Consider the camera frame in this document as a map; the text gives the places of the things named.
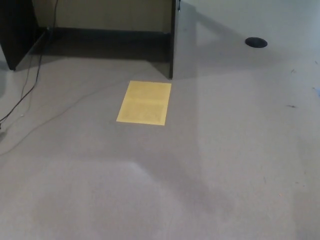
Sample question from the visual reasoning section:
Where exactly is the black round floor cap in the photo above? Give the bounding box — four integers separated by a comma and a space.
244, 36, 269, 49

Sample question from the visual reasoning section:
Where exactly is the black power cable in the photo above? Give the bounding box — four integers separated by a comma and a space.
0, 0, 59, 124

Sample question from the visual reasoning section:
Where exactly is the thin grey cable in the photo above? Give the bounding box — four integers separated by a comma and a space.
0, 74, 135, 156

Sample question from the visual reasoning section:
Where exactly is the yellow paper sheet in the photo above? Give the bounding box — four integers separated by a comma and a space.
115, 80, 173, 126

